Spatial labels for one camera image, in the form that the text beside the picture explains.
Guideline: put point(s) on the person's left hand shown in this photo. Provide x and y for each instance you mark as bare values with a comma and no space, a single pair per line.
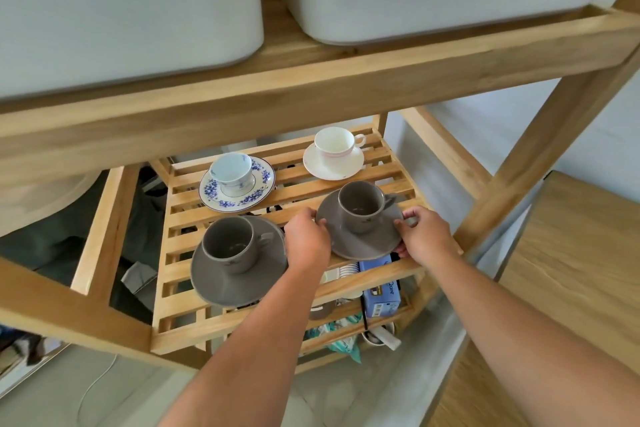
306,241

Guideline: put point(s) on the white plastic tube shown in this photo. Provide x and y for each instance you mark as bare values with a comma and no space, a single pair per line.
385,339

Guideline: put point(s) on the person's right thumb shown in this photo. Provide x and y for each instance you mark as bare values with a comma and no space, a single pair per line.
411,214

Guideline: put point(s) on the white saucer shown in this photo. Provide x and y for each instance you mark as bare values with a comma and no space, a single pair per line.
332,169

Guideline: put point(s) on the blue cardboard box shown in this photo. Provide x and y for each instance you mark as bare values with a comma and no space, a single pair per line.
381,294

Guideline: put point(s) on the white cup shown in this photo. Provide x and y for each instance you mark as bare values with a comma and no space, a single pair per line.
336,142

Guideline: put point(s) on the blue floral cup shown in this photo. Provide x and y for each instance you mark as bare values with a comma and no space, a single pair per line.
232,176

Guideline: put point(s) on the person's right forearm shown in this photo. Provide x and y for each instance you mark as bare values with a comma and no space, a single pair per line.
525,341

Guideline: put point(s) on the dark green cloth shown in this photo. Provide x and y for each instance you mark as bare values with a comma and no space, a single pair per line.
50,249

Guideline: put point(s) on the blue floral saucer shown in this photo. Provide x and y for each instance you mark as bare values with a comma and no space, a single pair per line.
252,196

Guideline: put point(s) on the teal plastic packet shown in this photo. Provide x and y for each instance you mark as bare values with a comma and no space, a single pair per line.
345,341

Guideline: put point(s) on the person's right hand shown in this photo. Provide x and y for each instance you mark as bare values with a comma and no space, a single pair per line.
430,239

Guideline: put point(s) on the person's left forearm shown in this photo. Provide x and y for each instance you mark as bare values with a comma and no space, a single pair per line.
250,351

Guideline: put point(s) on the person's left thumb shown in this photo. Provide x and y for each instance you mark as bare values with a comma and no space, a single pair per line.
320,225

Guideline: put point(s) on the grey saucer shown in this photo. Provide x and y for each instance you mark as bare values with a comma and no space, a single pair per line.
235,286
352,245

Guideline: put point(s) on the stack of white paper cups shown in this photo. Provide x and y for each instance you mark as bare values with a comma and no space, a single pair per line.
345,274

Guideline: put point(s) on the round beige basket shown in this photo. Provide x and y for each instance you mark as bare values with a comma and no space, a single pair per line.
40,204

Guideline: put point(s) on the large wooden frame stand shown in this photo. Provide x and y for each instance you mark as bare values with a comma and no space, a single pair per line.
300,91

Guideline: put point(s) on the grey cup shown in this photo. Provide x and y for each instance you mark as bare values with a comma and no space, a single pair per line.
231,246
361,211

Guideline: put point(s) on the slatted wooden rack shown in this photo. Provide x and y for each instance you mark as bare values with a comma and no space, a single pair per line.
210,326

